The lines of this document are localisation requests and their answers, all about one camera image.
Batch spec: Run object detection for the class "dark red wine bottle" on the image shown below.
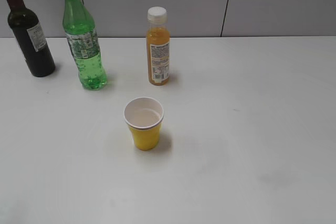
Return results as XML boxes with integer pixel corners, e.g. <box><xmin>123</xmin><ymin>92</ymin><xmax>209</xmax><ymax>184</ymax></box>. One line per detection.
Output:
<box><xmin>7</xmin><ymin>0</ymin><xmax>56</xmax><ymax>77</ymax></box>

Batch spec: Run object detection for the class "yellow paper cup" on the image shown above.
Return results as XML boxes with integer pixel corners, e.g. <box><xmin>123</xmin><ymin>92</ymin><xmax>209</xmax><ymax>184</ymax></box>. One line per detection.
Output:
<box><xmin>123</xmin><ymin>97</ymin><xmax>164</xmax><ymax>151</ymax></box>

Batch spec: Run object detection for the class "orange juice bottle white cap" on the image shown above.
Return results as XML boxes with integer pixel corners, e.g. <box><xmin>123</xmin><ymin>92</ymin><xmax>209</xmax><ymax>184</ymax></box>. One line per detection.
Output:
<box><xmin>146</xmin><ymin>6</ymin><xmax>170</xmax><ymax>86</ymax></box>

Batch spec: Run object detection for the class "green sprite plastic bottle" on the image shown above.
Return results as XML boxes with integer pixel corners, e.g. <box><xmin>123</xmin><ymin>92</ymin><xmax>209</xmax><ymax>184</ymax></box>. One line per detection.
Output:
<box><xmin>62</xmin><ymin>0</ymin><xmax>107</xmax><ymax>90</ymax></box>

